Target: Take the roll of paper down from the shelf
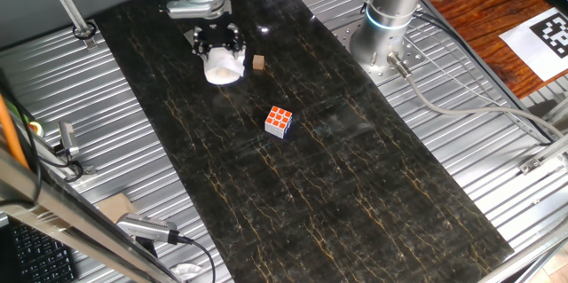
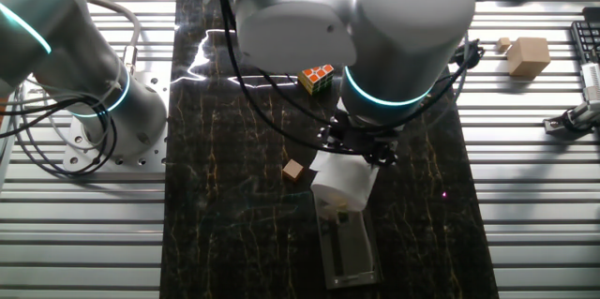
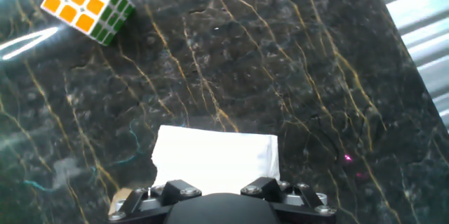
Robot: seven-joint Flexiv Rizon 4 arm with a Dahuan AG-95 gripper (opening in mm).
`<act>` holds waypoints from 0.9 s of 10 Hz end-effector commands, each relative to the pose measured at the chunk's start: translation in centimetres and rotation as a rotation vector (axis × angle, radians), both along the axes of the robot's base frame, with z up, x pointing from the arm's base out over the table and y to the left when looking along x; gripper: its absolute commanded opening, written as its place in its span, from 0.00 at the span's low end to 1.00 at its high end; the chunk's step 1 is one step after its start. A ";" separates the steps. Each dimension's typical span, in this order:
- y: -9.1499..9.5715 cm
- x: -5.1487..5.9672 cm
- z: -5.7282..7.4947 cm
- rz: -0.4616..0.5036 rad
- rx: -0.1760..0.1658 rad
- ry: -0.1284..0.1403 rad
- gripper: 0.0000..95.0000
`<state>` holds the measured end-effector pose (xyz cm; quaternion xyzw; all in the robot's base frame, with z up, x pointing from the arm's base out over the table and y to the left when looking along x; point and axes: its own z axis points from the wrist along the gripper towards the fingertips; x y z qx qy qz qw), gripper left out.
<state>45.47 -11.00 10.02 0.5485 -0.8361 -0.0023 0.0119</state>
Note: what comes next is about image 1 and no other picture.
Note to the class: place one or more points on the black marble mat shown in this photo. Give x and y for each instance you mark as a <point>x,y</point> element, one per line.
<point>310,185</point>

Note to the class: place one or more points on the crumpled white tissue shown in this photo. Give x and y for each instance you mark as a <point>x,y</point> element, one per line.
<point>186,269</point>

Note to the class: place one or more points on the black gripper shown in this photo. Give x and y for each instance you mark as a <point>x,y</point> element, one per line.
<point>218,36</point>

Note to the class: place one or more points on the small wooden cube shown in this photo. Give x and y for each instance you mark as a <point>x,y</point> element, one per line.
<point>258,62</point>

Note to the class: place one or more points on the aluminium corner bracket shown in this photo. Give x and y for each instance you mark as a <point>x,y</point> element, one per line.
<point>548,154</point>

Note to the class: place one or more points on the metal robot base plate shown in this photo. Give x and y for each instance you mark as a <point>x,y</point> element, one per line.
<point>419,52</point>

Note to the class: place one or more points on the orange white puzzle cube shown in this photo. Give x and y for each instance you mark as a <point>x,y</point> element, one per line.
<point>278,122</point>

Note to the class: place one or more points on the small silver camera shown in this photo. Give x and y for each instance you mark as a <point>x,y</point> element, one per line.
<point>66,137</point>

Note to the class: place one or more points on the aluminium camera pole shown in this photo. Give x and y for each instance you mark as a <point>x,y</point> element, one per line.
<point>66,1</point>

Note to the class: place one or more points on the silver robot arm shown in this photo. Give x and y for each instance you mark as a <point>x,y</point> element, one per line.
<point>390,17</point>

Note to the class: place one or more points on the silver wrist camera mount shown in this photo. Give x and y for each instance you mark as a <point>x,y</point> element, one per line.
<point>191,9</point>

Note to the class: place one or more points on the white cup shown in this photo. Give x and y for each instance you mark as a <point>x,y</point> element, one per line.
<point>224,69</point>

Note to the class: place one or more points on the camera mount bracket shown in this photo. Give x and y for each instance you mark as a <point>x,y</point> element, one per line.
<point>89,170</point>

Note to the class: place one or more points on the black keyboard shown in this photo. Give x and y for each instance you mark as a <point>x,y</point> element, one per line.
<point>40,256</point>

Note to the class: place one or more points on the aluminium frame bar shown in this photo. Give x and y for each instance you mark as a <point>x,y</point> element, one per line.
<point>53,212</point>
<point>532,252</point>

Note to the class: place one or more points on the yellow red round button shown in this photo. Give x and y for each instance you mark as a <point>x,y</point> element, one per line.
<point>36,128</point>

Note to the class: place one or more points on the white fiducial tag sheet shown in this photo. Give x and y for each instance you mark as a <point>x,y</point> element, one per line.
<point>519,41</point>

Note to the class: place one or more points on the brown wooden desk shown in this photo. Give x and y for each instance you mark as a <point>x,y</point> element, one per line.
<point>479,17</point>

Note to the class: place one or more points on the large silver camera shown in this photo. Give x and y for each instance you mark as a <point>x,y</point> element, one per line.
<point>146,227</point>

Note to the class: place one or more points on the orange pole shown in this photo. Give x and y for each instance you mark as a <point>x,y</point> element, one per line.
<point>9,128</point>

